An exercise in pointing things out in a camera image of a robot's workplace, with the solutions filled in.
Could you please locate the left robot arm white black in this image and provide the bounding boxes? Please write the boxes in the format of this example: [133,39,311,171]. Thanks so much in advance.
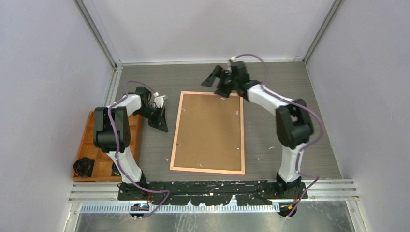
[93,87,169,200]

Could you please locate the aluminium rail front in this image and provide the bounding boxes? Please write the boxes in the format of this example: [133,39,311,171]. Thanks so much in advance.
[69,179,359,205]

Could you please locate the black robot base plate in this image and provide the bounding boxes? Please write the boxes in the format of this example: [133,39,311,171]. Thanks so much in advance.
[117,180,306,206]

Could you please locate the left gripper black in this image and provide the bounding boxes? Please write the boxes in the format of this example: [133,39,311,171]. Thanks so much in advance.
[135,105,169,132]

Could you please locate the pink wooden picture frame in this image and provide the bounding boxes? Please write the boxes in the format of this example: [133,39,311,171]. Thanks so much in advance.
[169,91,246,176]

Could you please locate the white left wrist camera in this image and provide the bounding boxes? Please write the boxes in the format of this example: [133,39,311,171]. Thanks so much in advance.
[153,92,168,108]

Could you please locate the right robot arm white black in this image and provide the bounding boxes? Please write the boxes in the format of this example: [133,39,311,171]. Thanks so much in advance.
[201,61,314,199]

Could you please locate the orange compartment tray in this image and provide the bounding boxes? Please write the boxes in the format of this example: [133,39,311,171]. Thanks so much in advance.
[72,111,143,182]

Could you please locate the brown frame backing board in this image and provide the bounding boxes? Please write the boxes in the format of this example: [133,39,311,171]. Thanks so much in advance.
[173,93,243,172]

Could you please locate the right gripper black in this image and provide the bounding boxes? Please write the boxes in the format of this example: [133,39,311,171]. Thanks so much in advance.
[202,66,238,99]

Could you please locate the black coiled cable bottom-left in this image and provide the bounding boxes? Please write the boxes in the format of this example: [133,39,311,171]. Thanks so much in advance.
[73,157,95,178]

